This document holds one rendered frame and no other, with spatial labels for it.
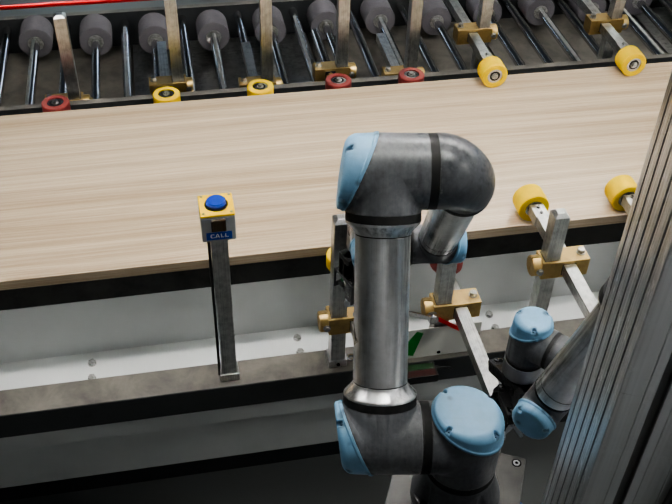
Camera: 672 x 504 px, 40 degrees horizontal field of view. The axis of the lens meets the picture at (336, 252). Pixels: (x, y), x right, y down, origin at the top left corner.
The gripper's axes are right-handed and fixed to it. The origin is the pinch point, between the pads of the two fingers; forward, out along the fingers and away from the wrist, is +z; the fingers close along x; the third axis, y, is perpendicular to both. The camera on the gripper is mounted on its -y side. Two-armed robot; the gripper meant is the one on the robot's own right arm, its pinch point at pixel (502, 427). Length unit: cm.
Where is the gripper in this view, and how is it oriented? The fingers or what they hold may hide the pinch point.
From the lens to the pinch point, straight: 204.1
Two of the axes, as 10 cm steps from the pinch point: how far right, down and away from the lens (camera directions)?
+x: 9.8, -1.1, 1.5
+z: -0.2, 7.5, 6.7
